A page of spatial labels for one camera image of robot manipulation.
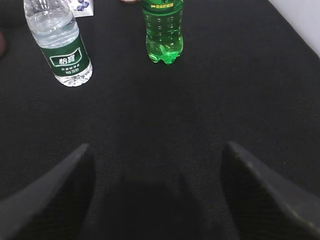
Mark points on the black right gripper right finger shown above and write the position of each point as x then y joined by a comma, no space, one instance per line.
263,204

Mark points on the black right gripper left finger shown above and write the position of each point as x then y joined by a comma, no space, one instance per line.
55,206

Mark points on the clear water bottle green label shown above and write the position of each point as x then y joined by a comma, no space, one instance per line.
56,32

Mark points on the black tablecloth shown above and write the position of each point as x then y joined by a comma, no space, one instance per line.
157,131

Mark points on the white blueberry milk carton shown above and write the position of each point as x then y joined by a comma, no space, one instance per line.
81,8

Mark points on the green soda bottle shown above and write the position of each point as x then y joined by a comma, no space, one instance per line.
163,22

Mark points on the brown drink bottle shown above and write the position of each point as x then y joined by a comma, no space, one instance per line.
130,1

